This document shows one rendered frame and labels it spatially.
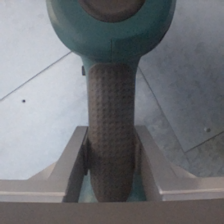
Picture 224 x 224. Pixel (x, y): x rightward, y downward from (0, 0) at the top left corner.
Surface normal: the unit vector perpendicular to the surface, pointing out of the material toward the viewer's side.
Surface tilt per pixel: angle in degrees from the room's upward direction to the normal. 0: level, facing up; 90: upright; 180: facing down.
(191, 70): 90
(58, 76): 90
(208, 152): 90
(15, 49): 90
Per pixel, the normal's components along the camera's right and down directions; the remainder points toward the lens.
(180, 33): 0.01, 0.26
